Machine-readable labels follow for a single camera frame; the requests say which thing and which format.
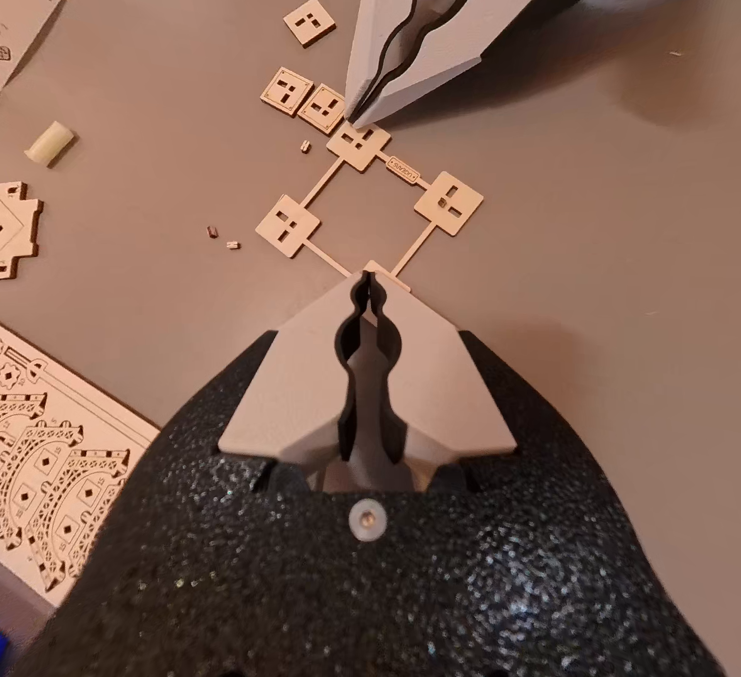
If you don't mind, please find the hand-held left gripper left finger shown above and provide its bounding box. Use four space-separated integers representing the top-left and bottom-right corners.
218 270 371 497

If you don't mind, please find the cream plastic cylinder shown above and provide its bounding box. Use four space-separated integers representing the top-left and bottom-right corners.
24 120 75 169

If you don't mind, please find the cross-shaped wooden plate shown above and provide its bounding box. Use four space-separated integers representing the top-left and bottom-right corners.
0 181 45 283

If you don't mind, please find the engraved small wooden tile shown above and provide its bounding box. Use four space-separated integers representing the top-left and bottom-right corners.
296 83 349 134
260 67 314 117

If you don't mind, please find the wooden frame with four squares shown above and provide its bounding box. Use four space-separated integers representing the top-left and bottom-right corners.
254 120 485 293

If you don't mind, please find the wooden parts sheet with arches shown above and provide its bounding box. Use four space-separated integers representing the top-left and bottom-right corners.
0 323 161 609

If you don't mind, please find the plain small wooden tile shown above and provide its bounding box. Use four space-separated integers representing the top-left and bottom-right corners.
282 0 337 49

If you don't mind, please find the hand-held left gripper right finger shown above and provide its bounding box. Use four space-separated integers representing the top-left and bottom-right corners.
369 271 518 494

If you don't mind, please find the folded paper instruction sheet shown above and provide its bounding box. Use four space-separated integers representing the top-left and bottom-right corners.
0 0 106 88

